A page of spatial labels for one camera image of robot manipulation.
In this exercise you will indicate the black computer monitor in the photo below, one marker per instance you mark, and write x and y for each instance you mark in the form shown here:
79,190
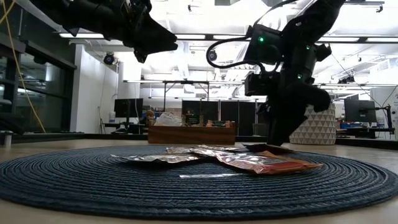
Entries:
128,108
360,110

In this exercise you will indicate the black office partition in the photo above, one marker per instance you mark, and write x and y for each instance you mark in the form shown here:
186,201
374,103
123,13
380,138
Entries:
230,115

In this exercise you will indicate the person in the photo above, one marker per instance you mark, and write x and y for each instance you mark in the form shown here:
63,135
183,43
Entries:
148,116

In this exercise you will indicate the black ceiling spotlight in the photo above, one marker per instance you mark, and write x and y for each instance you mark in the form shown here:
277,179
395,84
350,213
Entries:
346,80

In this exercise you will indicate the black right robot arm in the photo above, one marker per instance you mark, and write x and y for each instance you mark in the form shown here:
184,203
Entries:
311,25

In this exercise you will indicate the wooden three-compartment tray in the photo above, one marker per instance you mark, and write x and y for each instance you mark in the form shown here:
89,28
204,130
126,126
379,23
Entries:
192,137

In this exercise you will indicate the white placemat label strip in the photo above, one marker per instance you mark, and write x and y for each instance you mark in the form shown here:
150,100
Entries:
211,175

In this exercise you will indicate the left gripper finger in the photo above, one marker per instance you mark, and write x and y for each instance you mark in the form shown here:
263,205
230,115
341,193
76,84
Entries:
155,46
160,35

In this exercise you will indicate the white Tazo tea packet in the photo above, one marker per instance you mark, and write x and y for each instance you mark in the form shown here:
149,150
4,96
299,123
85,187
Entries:
168,119

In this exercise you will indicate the white bottle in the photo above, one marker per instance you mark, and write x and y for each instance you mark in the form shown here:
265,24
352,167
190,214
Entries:
112,118

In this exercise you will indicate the brown vanilla cinnamon tea packet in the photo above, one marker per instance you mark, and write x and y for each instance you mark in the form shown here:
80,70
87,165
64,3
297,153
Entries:
202,150
155,158
192,119

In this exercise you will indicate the round dark blue woven placemat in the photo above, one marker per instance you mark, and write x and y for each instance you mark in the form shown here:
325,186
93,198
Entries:
93,193

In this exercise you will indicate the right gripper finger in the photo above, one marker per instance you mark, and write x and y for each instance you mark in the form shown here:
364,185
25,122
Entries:
275,132
292,126

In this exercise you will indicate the white triangle-patterned plant pot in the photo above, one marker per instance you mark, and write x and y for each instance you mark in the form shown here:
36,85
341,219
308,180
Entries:
320,130

